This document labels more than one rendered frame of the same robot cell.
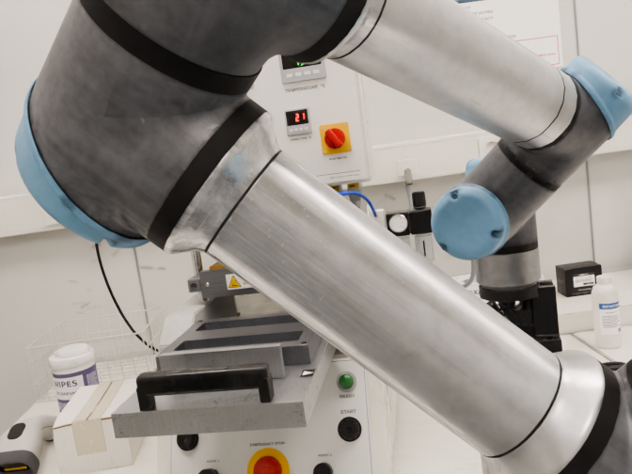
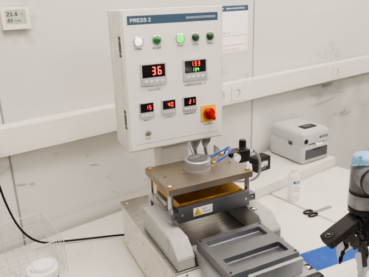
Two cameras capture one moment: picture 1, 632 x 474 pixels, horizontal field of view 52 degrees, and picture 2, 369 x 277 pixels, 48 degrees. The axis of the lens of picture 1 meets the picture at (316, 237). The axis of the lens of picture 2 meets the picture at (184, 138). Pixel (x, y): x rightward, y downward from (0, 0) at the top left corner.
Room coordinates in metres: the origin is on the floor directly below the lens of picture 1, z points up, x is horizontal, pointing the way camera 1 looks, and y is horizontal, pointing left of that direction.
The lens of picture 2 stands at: (0.20, 0.76, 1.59)
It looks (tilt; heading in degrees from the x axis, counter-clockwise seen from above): 19 degrees down; 325
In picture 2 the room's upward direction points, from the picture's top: 2 degrees counter-clockwise
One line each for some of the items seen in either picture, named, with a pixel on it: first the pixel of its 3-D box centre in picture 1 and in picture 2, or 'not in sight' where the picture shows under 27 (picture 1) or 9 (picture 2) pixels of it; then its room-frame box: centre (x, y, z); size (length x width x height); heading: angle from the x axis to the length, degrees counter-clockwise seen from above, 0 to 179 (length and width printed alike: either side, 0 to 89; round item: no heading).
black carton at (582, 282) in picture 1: (578, 278); (259, 162); (1.52, -0.62, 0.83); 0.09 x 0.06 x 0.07; 90
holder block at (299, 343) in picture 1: (248, 339); (246, 249); (0.86, 0.11, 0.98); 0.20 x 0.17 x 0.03; 80
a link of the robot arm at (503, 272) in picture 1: (507, 266); (361, 199); (0.76, -0.22, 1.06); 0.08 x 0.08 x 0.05
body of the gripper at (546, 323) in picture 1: (519, 331); (361, 225); (0.76, -0.23, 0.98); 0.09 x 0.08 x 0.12; 76
